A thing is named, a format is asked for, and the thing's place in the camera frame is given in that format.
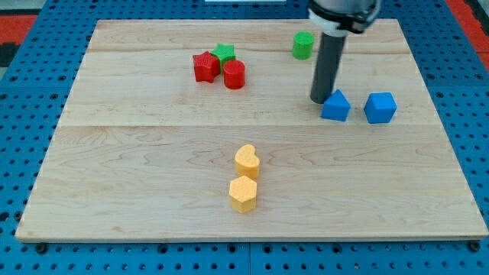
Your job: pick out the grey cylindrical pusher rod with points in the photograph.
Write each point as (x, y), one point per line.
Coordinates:
(327, 62)

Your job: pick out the green cylinder block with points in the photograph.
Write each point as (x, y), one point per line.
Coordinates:
(303, 45)

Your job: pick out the blue triangle block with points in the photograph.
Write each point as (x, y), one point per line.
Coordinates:
(336, 107)

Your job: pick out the blue cube block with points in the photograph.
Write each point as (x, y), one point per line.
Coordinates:
(380, 107)

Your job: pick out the red cylinder block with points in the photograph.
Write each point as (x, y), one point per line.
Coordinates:
(234, 74)

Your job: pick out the green star block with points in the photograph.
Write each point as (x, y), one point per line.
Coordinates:
(224, 53)

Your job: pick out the red star block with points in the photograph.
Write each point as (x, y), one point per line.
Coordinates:
(206, 67)

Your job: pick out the yellow heart block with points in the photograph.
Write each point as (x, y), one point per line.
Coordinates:
(247, 163)

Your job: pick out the yellow hexagon block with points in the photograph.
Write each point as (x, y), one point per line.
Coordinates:
(243, 194)

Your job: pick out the light wooden board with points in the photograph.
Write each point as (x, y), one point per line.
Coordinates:
(193, 131)

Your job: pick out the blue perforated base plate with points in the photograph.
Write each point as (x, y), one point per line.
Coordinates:
(48, 40)

